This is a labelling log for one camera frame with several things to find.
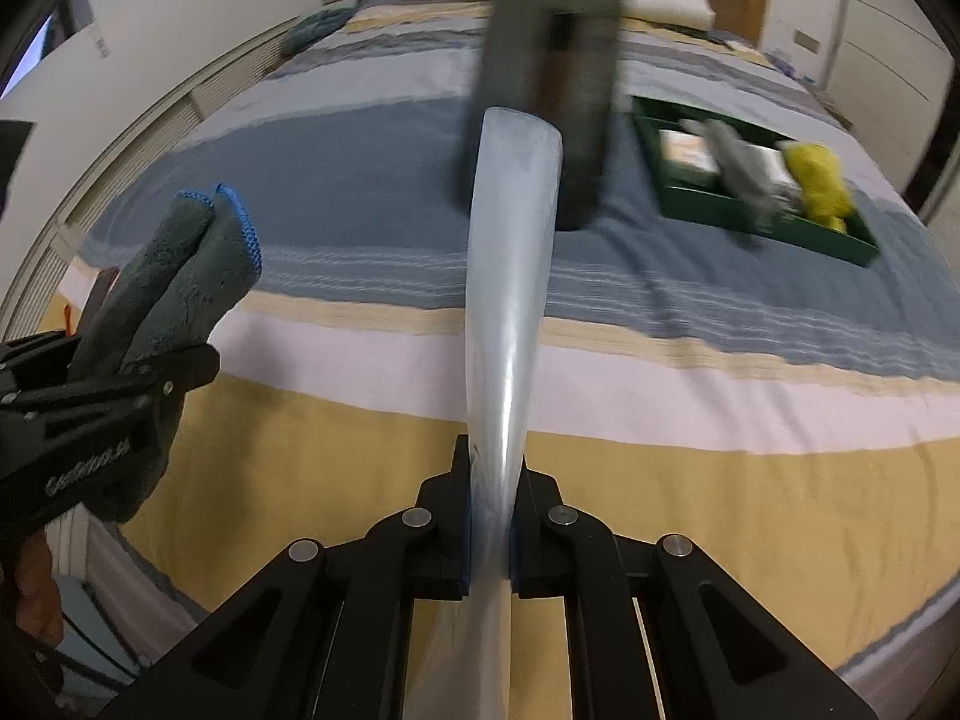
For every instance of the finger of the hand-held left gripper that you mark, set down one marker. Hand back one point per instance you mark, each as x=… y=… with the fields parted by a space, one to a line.
x=37 y=352
x=150 y=382

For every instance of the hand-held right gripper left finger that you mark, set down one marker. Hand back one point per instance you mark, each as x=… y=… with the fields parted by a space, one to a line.
x=465 y=540

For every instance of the grey cloth with blue edge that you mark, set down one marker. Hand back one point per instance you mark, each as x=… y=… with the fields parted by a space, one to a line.
x=180 y=277

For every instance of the green tray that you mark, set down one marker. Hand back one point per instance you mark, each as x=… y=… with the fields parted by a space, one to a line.
x=697 y=202

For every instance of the yellow towel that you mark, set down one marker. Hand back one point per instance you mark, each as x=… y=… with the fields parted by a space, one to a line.
x=821 y=180

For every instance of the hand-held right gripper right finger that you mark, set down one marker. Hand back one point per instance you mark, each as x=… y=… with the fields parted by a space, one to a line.
x=525 y=547

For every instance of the person's left hand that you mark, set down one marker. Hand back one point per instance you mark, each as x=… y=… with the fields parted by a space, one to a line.
x=41 y=592

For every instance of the teal knitted cloth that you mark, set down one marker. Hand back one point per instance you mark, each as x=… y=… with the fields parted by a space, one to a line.
x=315 y=28

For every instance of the dark cloth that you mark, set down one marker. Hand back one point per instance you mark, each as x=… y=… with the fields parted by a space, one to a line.
x=555 y=52

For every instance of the purple tissue box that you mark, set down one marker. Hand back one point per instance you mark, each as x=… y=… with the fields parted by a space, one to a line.
x=786 y=64

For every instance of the striped bed sheet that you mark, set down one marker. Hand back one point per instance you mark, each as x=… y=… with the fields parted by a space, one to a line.
x=337 y=427

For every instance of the white tissue packet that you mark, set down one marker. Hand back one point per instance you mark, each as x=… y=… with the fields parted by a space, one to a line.
x=772 y=165

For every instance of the clear plastic bag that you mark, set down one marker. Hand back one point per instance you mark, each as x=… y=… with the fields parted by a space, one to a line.
x=510 y=277

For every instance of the white wardrobe door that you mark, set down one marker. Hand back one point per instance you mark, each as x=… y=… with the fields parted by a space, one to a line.
x=892 y=30

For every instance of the yellow tissue packet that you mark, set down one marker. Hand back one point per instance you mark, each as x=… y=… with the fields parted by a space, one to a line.
x=686 y=151

